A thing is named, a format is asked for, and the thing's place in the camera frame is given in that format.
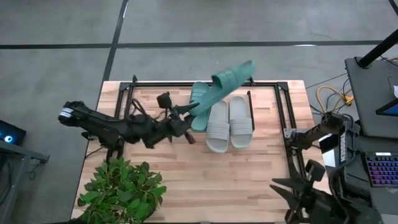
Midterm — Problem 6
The grey metal stand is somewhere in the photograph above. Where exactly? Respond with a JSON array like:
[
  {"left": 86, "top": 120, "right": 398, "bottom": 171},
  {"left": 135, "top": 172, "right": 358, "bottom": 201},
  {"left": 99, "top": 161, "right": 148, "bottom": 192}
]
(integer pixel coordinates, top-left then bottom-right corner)
[{"left": 0, "top": 139, "right": 50, "bottom": 224}]

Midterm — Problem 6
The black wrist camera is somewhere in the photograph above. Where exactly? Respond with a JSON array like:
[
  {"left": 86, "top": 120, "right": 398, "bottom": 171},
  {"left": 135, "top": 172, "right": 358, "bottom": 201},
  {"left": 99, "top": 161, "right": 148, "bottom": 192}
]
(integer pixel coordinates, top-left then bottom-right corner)
[
  {"left": 156, "top": 92, "right": 173, "bottom": 110},
  {"left": 305, "top": 159, "right": 326, "bottom": 183}
]

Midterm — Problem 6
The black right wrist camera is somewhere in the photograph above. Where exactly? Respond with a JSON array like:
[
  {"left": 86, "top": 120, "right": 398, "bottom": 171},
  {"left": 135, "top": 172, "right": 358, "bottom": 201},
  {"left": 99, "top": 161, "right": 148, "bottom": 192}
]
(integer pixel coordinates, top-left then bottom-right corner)
[{"left": 305, "top": 159, "right": 326, "bottom": 183}]

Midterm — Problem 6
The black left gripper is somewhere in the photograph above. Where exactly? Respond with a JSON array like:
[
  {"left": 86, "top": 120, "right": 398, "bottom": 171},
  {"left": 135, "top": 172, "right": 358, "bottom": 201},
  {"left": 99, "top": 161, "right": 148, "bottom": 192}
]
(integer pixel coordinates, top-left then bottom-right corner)
[{"left": 143, "top": 101, "right": 200, "bottom": 149}]

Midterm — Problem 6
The black computer monitor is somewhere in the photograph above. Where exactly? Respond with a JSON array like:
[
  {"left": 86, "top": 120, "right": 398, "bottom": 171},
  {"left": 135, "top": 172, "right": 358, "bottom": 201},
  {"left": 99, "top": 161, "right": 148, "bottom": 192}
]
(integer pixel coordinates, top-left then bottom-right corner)
[{"left": 375, "top": 98, "right": 398, "bottom": 118}]

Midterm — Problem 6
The green foam slide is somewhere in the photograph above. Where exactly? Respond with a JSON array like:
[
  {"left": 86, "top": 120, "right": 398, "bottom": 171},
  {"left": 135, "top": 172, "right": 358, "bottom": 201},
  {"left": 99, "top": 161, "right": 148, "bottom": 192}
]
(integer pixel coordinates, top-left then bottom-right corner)
[
  {"left": 188, "top": 60, "right": 257, "bottom": 116},
  {"left": 189, "top": 81, "right": 213, "bottom": 133}
]

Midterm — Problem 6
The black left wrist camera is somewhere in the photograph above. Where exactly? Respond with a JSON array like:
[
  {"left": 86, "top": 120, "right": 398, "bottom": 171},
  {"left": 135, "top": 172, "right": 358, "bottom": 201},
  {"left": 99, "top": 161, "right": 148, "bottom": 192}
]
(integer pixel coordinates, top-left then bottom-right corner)
[{"left": 156, "top": 92, "right": 173, "bottom": 110}]

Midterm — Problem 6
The silver metal bracket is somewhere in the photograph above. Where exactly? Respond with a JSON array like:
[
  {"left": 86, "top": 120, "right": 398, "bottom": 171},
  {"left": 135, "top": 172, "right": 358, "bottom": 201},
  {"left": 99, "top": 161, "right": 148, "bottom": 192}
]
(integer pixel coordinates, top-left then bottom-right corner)
[{"left": 283, "top": 128, "right": 300, "bottom": 140}]

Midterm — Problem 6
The yellow power cable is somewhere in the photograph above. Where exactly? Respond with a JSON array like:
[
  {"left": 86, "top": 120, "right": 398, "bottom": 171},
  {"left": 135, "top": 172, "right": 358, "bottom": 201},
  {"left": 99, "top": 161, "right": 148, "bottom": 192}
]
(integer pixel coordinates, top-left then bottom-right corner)
[{"left": 316, "top": 86, "right": 354, "bottom": 113}]

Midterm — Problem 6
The black desk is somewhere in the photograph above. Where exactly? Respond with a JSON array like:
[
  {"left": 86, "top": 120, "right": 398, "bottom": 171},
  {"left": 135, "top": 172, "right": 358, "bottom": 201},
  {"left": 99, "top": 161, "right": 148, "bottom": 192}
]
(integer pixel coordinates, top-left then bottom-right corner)
[{"left": 344, "top": 57, "right": 398, "bottom": 139}]

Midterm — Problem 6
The black monitor pole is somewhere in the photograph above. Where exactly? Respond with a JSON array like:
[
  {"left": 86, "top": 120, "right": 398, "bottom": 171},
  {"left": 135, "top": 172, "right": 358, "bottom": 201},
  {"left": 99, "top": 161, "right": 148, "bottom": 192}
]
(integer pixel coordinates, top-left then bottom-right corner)
[{"left": 356, "top": 28, "right": 398, "bottom": 68}]

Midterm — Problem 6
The grey foam slide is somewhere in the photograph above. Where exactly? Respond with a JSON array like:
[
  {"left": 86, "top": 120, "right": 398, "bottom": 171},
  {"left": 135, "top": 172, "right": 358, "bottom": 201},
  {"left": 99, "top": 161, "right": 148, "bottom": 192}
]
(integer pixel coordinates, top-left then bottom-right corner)
[
  {"left": 229, "top": 95, "right": 254, "bottom": 149},
  {"left": 205, "top": 99, "right": 231, "bottom": 154}
]

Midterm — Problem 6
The black device blue light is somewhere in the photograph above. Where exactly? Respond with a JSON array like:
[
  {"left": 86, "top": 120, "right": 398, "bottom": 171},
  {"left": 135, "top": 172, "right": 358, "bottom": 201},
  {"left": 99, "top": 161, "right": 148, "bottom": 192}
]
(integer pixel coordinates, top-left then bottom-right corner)
[{"left": 0, "top": 119, "right": 27, "bottom": 146}]

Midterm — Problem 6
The black keyboard tray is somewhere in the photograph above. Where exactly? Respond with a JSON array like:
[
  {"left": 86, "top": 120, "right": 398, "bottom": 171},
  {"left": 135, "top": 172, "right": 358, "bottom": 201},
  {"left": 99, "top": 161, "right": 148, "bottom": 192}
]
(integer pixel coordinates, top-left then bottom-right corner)
[{"left": 349, "top": 136, "right": 398, "bottom": 218}]

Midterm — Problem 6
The green leafy plant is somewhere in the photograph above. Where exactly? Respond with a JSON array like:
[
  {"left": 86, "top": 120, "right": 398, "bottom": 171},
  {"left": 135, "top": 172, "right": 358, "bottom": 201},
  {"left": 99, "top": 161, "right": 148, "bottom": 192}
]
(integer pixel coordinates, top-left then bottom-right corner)
[{"left": 76, "top": 156, "right": 168, "bottom": 224}]

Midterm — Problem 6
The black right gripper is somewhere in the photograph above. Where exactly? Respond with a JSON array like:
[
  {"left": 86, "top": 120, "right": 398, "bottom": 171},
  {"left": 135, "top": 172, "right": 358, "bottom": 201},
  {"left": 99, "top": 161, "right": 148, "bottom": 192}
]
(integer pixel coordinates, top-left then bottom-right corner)
[{"left": 269, "top": 177, "right": 331, "bottom": 224}]

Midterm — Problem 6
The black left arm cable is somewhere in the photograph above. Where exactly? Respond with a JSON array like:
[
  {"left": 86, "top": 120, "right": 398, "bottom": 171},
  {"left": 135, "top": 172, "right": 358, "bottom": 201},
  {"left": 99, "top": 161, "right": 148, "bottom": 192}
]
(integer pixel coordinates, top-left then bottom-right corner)
[{"left": 130, "top": 98, "right": 150, "bottom": 118}]

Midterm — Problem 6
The black backlit keyboard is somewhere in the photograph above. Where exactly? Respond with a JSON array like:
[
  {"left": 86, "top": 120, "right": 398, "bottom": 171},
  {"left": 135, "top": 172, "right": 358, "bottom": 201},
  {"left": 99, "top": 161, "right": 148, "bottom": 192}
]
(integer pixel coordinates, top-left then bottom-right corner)
[{"left": 365, "top": 154, "right": 398, "bottom": 188}]

